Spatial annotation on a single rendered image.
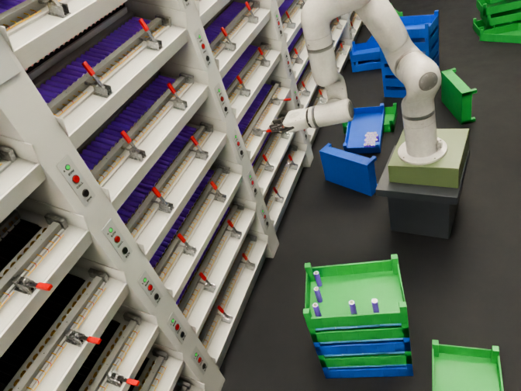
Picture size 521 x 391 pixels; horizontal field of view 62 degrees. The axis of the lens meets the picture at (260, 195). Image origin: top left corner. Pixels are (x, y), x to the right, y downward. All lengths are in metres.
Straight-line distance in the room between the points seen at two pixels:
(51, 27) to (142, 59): 0.32
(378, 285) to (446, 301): 0.43
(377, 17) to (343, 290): 0.89
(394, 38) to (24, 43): 1.10
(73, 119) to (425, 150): 1.29
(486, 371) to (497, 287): 0.35
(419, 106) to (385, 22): 0.35
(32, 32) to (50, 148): 0.24
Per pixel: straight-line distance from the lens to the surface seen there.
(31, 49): 1.04
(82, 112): 1.13
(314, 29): 1.49
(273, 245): 2.06
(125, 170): 1.23
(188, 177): 1.46
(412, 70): 1.61
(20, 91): 1.00
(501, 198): 2.24
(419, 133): 1.77
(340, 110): 1.61
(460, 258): 1.97
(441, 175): 1.82
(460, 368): 1.69
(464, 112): 2.68
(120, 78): 1.24
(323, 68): 1.54
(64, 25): 1.11
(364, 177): 2.20
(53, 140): 1.04
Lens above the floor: 1.49
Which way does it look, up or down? 38 degrees down
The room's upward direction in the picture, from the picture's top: 20 degrees counter-clockwise
